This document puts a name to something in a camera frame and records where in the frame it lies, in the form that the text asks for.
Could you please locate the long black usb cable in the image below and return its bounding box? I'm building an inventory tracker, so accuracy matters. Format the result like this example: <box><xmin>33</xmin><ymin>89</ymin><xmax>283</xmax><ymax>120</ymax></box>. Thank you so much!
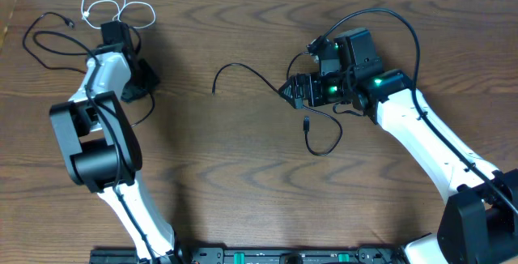
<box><xmin>210</xmin><ymin>51</ymin><xmax>344</xmax><ymax>158</ymax></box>

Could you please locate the white usb cable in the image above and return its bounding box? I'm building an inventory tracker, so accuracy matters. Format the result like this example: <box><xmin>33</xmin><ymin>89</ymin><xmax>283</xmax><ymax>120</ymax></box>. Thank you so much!
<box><xmin>80</xmin><ymin>0</ymin><xmax>157</xmax><ymax>31</ymax></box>

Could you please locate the short black usb cable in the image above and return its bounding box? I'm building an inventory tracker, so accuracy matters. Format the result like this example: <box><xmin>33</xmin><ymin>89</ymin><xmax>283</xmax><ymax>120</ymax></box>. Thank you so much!
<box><xmin>22</xmin><ymin>11</ymin><xmax>157</xmax><ymax>129</ymax></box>

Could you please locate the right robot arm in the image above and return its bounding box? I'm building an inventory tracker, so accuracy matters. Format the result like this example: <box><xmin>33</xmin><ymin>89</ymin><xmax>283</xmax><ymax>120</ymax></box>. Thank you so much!
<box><xmin>278</xmin><ymin>28</ymin><xmax>517</xmax><ymax>263</ymax></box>

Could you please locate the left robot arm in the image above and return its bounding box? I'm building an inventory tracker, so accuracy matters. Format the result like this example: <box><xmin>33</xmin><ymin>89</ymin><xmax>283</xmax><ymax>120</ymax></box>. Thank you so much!
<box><xmin>49</xmin><ymin>21</ymin><xmax>192</xmax><ymax>263</ymax></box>

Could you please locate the brown cardboard box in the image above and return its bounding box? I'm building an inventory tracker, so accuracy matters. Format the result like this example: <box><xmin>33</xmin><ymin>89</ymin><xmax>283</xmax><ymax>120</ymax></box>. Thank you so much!
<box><xmin>0</xmin><ymin>0</ymin><xmax>17</xmax><ymax>48</ymax></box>

